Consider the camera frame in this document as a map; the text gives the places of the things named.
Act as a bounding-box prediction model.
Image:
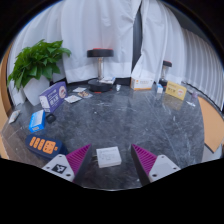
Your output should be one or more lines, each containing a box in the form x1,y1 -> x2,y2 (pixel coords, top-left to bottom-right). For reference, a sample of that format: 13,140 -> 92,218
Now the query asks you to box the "purple cardboard box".
38,80 -> 69,114

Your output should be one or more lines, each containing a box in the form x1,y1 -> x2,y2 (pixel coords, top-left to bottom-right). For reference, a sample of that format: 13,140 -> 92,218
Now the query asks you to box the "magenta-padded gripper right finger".
130,143 -> 182,186

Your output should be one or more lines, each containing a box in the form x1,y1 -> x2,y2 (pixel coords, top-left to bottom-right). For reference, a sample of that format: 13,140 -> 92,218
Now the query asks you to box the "white charger block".
95,146 -> 123,169

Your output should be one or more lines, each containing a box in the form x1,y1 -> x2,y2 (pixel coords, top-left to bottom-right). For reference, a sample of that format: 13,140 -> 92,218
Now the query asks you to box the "blue and white box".
28,109 -> 47,134

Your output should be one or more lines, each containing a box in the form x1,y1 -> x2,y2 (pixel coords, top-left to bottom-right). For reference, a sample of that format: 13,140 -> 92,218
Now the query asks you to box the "yellow sign card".
165,80 -> 188,101

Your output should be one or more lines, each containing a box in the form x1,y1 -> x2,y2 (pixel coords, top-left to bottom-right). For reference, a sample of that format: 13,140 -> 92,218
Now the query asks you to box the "white flat packet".
8,109 -> 22,125

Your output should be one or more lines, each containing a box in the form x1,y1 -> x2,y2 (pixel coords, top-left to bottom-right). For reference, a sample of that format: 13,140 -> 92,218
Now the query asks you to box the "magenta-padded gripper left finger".
41,143 -> 93,184

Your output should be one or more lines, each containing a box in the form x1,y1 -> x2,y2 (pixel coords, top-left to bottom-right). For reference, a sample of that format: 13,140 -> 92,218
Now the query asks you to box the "white orange tissue box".
129,77 -> 155,91

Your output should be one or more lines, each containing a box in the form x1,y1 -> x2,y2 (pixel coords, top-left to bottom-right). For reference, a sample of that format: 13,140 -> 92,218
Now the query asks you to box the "small black red bar stool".
159,60 -> 173,88

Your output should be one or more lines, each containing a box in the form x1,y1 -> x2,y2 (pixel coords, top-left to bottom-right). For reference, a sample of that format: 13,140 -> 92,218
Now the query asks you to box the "wide white curtain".
6,0 -> 143,104

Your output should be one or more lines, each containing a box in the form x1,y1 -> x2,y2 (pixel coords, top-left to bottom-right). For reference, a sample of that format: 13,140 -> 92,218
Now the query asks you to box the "white booklet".
99,77 -> 117,85

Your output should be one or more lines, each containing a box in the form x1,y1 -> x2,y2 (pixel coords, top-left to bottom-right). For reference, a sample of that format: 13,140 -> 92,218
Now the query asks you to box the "large black red bar stool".
86,47 -> 115,93

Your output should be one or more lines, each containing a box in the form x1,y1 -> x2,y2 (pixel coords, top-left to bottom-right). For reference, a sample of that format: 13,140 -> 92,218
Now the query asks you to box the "orange blister pack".
76,90 -> 94,99

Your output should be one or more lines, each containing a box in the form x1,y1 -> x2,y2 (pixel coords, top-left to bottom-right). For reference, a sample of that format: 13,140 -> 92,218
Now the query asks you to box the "white blister pack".
64,94 -> 83,104

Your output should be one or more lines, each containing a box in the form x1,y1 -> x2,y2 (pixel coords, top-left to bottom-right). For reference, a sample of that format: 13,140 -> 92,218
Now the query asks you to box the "white leaflet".
72,86 -> 88,93

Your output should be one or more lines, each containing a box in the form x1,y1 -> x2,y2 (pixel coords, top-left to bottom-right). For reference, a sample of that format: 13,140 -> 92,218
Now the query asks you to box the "pleated white curtain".
131,0 -> 224,111

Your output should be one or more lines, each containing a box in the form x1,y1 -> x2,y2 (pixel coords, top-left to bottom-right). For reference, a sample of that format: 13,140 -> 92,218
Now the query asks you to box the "green potted plant white pot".
7,39 -> 72,107

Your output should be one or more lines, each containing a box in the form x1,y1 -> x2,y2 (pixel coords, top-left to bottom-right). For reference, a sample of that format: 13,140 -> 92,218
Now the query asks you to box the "small black round cap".
45,113 -> 57,124

